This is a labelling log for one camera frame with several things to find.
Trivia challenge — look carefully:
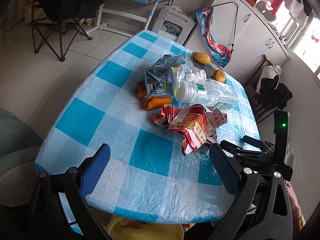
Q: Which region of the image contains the red white snack bag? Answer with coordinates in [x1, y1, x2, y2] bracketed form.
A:
[152, 104, 227, 155]

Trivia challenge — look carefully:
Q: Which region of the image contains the colourful hanging fabric bag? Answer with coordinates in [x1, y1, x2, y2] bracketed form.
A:
[195, 5, 238, 68]

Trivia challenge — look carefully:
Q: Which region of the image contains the yellow trash bin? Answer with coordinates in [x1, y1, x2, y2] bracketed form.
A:
[104, 215, 184, 240]

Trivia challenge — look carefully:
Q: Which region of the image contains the white cabinet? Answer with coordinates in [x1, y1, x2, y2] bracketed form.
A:
[186, 0, 289, 83]

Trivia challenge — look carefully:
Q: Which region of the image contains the speckled yellow mango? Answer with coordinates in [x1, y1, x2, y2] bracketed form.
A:
[212, 69, 226, 83]

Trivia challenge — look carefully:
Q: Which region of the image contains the grey milk carton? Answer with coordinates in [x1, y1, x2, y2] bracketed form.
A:
[144, 55, 185, 98]

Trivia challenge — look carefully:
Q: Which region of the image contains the black folding camp chair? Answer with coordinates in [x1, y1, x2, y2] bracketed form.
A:
[31, 0, 106, 62]

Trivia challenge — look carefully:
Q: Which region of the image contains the blue white checkered tablecloth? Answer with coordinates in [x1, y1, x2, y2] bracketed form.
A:
[35, 29, 262, 225]

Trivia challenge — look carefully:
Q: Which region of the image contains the yellow mango with dark spot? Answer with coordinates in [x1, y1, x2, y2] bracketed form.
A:
[193, 53, 211, 64]

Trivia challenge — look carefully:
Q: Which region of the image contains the black folded chair with clothes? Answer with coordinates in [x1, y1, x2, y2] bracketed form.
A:
[244, 55, 293, 124]

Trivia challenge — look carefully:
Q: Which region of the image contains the white crumpled tissue upper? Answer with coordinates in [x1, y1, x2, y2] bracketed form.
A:
[184, 68, 207, 83]

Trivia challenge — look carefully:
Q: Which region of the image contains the orange peel piece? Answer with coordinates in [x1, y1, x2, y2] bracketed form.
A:
[136, 80, 147, 99]
[142, 96, 172, 111]

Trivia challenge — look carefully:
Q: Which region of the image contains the clear plastic jar with label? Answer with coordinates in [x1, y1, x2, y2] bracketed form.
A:
[175, 79, 239, 110]

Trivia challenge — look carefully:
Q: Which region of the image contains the person's right hand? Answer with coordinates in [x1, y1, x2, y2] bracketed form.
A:
[284, 181, 306, 236]

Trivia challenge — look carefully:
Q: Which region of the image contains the dark glass fruit plate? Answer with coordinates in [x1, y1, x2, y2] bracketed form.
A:
[191, 52, 223, 79]

